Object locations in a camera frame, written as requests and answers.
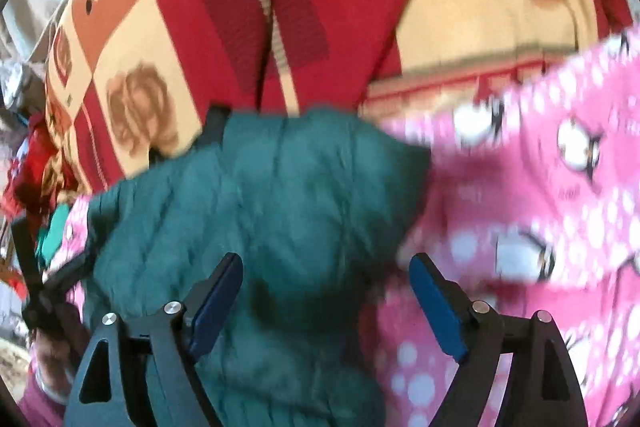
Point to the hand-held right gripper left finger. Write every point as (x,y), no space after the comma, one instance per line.
(215,307)

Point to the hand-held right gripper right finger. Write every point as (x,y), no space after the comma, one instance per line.
(437,307)

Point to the pile of red clothes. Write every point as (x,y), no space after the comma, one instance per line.
(30,167)

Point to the green puffer jacket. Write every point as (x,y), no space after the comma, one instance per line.
(250,207)

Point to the teal cloth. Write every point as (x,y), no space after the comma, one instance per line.
(52,232)

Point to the person's left hand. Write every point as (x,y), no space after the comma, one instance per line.
(55,362)

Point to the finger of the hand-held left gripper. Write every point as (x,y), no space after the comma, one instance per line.
(70,272)
(24,257)

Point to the pink penguin print blanket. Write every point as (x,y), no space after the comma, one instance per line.
(525,157)

